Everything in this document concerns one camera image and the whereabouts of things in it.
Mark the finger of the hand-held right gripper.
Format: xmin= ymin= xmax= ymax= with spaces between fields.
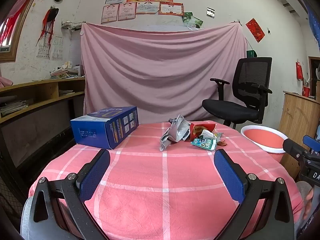
xmin=302 ymin=135 xmax=320 ymax=153
xmin=283 ymin=138 xmax=305 ymax=161

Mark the blue hanging cloth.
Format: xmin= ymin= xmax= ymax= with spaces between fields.
xmin=306 ymin=4 xmax=320 ymax=55

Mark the green printed packet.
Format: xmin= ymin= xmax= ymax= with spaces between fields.
xmin=190 ymin=136 xmax=217 ymax=151

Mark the pink checked tablecloth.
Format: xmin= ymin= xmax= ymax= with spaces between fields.
xmin=28 ymin=122 xmax=304 ymax=240

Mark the blue cardboard box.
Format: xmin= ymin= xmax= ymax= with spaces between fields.
xmin=70 ymin=106 xmax=139 ymax=150

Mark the red hanging ornament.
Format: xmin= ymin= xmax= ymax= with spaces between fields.
xmin=296 ymin=59 xmax=304 ymax=80

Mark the red wrapper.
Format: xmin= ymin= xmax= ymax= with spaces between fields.
xmin=189 ymin=122 xmax=217 ymax=142

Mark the stack of books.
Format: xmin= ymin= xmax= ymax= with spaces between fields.
xmin=50 ymin=61 xmax=85 ymax=80

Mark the wooden shelf desk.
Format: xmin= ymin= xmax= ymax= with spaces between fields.
xmin=0 ymin=77 xmax=86 ymax=195

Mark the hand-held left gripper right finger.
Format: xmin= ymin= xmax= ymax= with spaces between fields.
xmin=214 ymin=149 xmax=295 ymax=240

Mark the wire wall rack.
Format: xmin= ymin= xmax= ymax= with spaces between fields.
xmin=61 ymin=20 xmax=83 ymax=32

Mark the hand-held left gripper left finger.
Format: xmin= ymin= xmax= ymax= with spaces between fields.
xmin=32 ymin=149 xmax=112 ymax=240

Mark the red paper wall poster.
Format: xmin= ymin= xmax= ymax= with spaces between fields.
xmin=245 ymin=18 xmax=265 ymax=43

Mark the curved wooden counter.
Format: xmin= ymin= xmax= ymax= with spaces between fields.
xmin=278 ymin=90 xmax=320 ymax=180

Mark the white paper wrapper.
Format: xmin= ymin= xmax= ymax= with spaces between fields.
xmin=200 ymin=129 xmax=222 ymax=140

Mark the grey wrapper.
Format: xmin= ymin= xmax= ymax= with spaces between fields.
xmin=159 ymin=115 xmax=191 ymax=152

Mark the green landscape photo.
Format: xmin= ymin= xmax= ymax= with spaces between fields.
xmin=182 ymin=12 xmax=193 ymax=27
xmin=187 ymin=16 xmax=203 ymax=29

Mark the pile of papers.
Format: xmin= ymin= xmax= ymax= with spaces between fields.
xmin=0 ymin=99 xmax=33 ymax=117

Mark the wooden window frame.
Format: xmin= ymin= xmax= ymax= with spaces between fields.
xmin=0 ymin=0 xmax=47 ymax=63

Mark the group of wall certificates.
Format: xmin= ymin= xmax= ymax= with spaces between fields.
xmin=101 ymin=0 xmax=199 ymax=24

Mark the paper wall calendar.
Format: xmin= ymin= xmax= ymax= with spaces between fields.
xmin=37 ymin=36 xmax=63 ymax=60

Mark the person's right hand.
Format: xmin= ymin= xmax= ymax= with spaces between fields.
xmin=302 ymin=187 xmax=317 ymax=221

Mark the black mesh office chair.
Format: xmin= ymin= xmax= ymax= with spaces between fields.
xmin=202 ymin=57 xmax=273 ymax=130

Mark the pink bin with white rim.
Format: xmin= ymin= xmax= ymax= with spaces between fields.
xmin=240 ymin=125 xmax=290 ymax=167

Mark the pink hanging cloth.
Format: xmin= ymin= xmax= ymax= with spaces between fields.
xmin=80 ymin=21 xmax=248 ymax=128

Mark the red tassel wall decoration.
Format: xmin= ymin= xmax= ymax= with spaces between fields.
xmin=36 ymin=6 xmax=60 ymax=53

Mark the brown door frame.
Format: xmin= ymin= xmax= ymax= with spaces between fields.
xmin=308 ymin=56 xmax=320 ymax=98

